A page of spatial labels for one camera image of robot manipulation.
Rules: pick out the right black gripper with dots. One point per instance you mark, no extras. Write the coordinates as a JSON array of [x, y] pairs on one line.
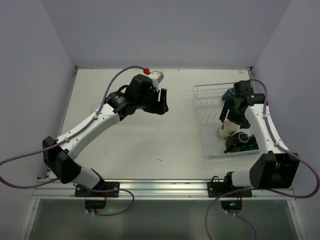
[[231, 110]]

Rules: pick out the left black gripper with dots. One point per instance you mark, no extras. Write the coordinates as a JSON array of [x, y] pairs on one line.
[[155, 100]]

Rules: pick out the beige cup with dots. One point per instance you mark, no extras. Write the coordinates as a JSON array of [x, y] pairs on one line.
[[227, 129]]

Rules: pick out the black mug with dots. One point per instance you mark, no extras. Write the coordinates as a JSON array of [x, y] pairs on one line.
[[236, 142]]

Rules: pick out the clear glass cup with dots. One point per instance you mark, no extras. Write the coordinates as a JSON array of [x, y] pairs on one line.
[[96, 108]]

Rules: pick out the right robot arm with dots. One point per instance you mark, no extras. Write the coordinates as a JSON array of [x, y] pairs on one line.
[[275, 168]]

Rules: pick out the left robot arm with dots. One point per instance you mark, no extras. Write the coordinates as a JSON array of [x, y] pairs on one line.
[[60, 153]]

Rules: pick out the blue mug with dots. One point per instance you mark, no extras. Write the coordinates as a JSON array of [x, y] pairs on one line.
[[229, 94]]

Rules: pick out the teal cup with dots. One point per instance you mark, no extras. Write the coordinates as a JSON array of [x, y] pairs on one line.
[[251, 144]]

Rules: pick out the right black controller box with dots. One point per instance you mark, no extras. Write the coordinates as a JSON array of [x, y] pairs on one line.
[[232, 206]]

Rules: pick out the black controller box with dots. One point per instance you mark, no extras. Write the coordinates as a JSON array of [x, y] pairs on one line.
[[232, 206], [94, 205]]

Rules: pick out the left black controller box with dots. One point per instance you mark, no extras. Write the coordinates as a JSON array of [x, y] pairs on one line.
[[94, 205]]

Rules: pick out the white wire dish rack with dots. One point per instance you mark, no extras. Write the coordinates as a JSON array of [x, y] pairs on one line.
[[208, 106]]

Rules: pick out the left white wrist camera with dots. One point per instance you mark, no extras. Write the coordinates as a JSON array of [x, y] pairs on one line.
[[156, 77]]

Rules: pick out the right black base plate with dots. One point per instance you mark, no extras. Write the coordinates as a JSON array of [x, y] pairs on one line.
[[220, 186]]

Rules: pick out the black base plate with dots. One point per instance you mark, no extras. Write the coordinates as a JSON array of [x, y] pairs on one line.
[[109, 186], [220, 186]]

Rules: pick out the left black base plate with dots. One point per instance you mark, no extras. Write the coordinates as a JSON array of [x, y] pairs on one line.
[[109, 186]]

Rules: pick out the aluminium mounting rail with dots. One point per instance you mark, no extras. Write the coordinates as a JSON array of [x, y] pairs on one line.
[[148, 189]]

